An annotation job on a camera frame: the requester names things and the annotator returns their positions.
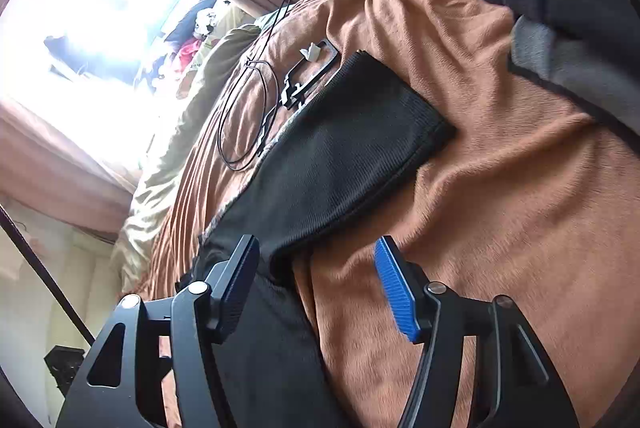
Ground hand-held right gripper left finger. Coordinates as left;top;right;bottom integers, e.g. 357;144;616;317
55;234;261;428

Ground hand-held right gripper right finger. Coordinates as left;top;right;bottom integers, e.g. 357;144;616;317
374;235;581;428

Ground black knit garment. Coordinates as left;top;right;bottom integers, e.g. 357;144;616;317
175;50;456;428

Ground cream leather headboard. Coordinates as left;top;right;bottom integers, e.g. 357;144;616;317
0;195;131;409

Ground orange blanket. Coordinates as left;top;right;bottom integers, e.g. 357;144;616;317
145;0;640;428

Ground beige duvet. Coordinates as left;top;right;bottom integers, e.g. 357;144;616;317
110;5;263;304

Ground black braided cable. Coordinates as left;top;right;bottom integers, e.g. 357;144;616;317
0;208;96;345

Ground thin black cable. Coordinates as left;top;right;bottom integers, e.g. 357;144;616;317
218;0;297;170

